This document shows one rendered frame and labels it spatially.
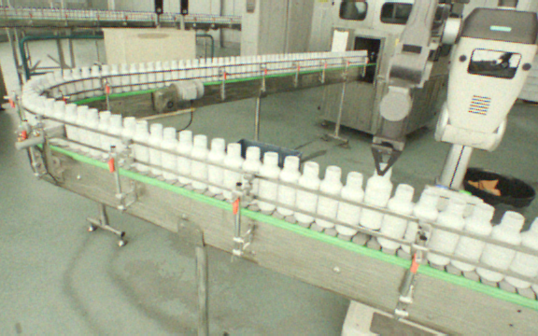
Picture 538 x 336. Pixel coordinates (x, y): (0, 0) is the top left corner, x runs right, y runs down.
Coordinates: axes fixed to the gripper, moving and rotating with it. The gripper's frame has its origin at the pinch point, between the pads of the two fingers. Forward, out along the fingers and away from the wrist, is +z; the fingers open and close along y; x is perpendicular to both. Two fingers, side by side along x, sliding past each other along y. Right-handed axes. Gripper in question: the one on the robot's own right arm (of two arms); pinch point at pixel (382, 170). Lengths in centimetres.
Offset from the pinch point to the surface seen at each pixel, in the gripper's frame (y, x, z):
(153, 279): -39, -114, 118
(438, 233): 3.2, 15.9, 10.8
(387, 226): 3.4, 4.5, 12.7
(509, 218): 2.5, 28.2, 2.9
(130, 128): 2, -80, 6
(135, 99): -79, -160, 22
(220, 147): 1.3, -44.7, 4.3
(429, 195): -1.1, 11.9, 3.8
